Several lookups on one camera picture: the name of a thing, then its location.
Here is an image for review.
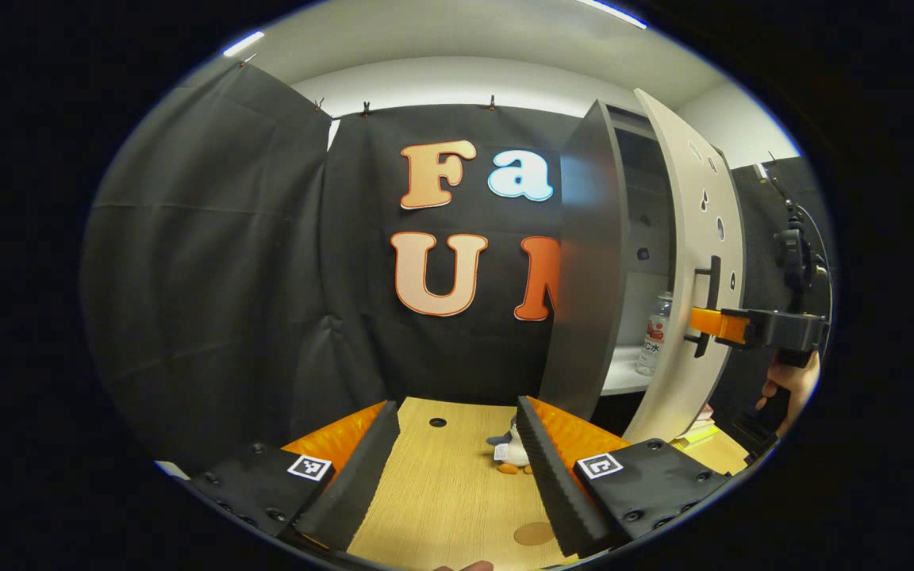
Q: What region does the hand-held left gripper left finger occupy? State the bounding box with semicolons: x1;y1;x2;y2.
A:
187;400;401;554

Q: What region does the black cabinet door handle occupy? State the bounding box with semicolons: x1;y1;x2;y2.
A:
683;255;722;359

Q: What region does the yellow paperback book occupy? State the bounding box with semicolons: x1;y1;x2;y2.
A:
675;424;720;453

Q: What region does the gray cabinet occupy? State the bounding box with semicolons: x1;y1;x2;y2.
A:
538;99;676;425

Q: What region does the clear plastic bottle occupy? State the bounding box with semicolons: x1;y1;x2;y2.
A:
636;291;674;377

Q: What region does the ceiling light strip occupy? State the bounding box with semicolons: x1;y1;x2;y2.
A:
576;0;648;30
223;30;265;58

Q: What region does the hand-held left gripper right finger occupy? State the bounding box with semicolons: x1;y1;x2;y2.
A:
516;395;732;558

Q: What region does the penguin plush toy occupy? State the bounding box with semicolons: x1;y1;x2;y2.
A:
486;418;535;475

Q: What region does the round cork coaster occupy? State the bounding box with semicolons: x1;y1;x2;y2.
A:
513;522;557;546

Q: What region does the black backdrop cloth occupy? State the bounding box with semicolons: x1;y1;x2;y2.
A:
80;59;835;477

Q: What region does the white cabinet door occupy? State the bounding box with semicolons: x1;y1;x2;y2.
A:
624;87;747;445

